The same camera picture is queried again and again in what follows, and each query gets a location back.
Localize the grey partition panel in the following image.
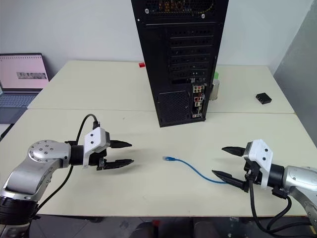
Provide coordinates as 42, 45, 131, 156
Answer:
271, 6, 317, 147

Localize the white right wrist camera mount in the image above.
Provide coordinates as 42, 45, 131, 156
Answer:
243, 139, 274, 190

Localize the grey open laptop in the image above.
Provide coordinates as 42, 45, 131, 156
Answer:
0, 52, 51, 124

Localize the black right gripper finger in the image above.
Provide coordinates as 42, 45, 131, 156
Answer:
211, 169, 249, 192
221, 146, 247, 157

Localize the blue ethernet cable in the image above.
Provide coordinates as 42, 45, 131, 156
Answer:
161, 155, 227, 185

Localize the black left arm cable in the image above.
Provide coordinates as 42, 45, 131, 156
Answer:
32, 114, 101, 219

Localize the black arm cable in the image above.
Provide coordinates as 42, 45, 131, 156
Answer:
248, 180, 317, 234
32, 114, 101, 219

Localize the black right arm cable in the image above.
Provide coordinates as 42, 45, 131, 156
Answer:
248, 180, 317, 234

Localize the small black box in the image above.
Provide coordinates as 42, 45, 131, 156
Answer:
255, 92, 273, 105

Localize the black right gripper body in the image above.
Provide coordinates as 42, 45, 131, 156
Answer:
243, 159, 264, 193

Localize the black computer tower case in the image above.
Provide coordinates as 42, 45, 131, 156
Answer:
130, 0, 230, 128

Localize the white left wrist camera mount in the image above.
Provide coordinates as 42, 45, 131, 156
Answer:
82, 127, 111, 170

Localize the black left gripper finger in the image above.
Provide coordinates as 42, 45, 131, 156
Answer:
100, 159, 135, 172
109, 140, 133, 150

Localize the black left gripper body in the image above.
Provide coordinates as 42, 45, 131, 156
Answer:
87, 147, 108, 172

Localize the silver cylinder can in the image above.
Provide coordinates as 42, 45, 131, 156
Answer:
210, 79, 221, 101

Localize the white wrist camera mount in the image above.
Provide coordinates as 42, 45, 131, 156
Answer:
243, 139, 274, 190
82, 127, 111, 170

